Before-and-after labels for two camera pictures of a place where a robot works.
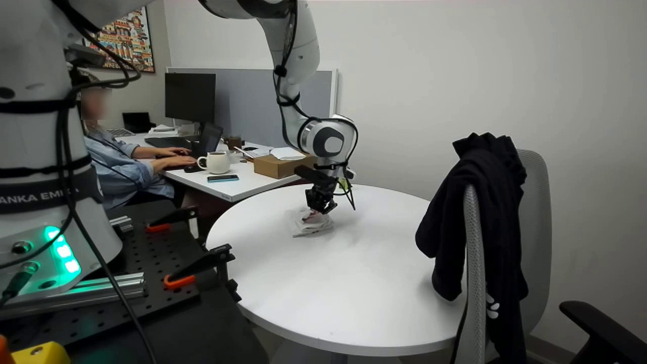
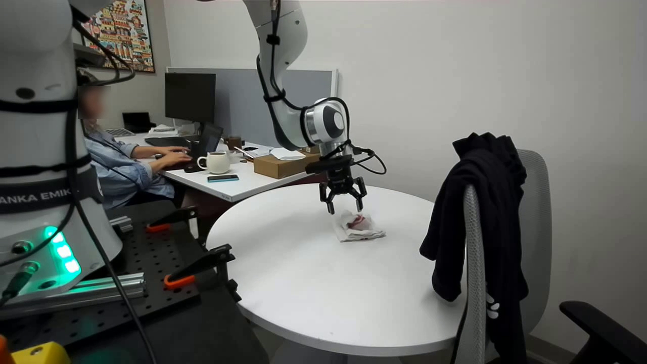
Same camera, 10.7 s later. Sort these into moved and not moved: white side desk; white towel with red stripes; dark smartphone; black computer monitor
Moved: white towel with red stripes
Not moved: dark smartphone; white side desk; black computer monitor
